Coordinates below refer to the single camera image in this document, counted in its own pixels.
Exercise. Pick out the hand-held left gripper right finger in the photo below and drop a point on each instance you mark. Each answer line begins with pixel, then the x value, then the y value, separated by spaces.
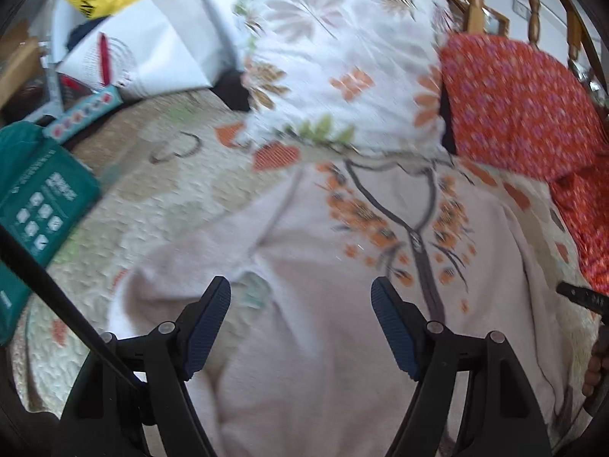
pixel 395 328

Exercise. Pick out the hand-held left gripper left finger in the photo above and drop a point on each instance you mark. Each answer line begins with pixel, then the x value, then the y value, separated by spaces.
pixel 209 328

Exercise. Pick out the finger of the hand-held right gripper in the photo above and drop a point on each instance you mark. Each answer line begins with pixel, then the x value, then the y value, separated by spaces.
pixel 585 299

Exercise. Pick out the pink sweater with tree print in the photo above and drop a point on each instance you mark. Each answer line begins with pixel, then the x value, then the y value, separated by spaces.
pixel 309 271

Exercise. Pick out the person's right hand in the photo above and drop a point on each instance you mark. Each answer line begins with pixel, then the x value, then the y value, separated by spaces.
pixel 597 366

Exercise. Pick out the heart-patterned quilt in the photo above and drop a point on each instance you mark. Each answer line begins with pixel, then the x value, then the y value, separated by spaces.
pixel 157 190

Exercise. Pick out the red floral pillow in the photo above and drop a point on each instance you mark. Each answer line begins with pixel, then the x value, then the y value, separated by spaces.
pixel 514 104

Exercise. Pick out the teal package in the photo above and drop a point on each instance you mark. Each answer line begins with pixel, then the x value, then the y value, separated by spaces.
pixel 38 190

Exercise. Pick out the flower-patterned teal box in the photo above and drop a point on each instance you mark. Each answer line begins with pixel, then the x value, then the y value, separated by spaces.
pixel 83 112

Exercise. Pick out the white floral pillow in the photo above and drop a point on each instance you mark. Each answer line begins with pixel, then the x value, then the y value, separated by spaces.
pixel 333 57

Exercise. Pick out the white paper bag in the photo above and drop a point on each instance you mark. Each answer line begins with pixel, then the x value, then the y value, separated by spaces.
pixel 166 43

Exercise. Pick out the red pen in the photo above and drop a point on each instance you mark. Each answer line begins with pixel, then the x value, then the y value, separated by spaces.
pixel 103 59

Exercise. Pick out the wooden headboard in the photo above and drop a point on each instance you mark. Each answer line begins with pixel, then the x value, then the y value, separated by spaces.
pixel 477 9

